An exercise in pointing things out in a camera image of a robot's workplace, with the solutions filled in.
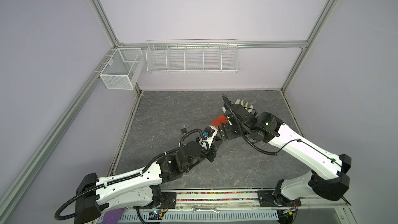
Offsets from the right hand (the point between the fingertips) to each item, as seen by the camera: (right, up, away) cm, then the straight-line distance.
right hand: (227, 128), depth 70 cm
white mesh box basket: (-63, +34, +30) cm, 78 cm away
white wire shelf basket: (-18, +42, +30) cm, 55 cm away
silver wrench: (-5, -38, +2) cm, 39 cm away
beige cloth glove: (+20, +9, +40) cm, 46 cm away
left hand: (-4, -5, -2) cm, 7 cm away
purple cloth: (-53, -41, +1) cm, 67 cm away
